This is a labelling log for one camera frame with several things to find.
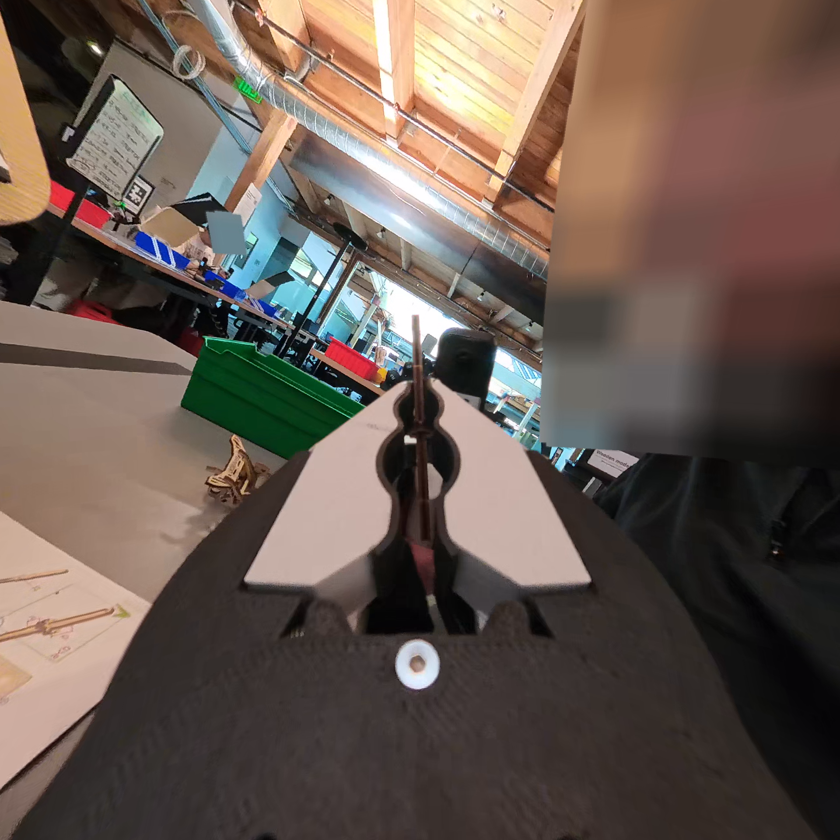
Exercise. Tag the white whiteboard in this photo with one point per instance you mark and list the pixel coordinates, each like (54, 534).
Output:
(115, 141)

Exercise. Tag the white instruction paper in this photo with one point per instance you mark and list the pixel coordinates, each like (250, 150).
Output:
(52, 630)

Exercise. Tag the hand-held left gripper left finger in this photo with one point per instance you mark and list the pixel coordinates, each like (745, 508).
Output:
(315, 518)

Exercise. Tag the open cardboard box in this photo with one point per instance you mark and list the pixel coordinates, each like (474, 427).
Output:
(174, 223)

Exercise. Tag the black floor lamp stand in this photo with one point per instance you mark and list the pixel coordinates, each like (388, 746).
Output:
(328, 289)

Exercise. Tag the green plastic bin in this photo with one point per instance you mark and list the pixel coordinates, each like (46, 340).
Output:
(262, 400)

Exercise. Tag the red plastic bin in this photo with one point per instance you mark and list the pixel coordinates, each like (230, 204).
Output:
(354, 359)

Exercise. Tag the thin wooden model strip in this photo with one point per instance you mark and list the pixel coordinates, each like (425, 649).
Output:
(420, 472)

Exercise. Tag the green exit sign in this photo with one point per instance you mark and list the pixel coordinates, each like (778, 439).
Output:
(248, 88)

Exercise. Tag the blue plastic bin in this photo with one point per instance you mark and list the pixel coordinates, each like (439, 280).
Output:
(161, 249)
(226, 285)

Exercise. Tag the small red bin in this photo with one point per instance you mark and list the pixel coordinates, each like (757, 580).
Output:
(82, 207)

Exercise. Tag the silver ventilation duct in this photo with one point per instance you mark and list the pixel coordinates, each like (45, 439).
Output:
(367, 148)

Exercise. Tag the white printed label card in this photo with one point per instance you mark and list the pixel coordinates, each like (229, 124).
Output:
(611, 463)

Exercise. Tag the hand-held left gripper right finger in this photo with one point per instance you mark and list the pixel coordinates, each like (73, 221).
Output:
(512, 518)

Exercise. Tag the black-and-white printed marker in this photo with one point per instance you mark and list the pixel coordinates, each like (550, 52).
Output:
(138, 193)

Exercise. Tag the large plywood sheet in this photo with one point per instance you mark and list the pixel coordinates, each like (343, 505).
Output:
(19, 164)

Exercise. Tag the person's black-clothed torso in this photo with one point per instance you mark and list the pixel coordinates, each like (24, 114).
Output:
(722, 590)

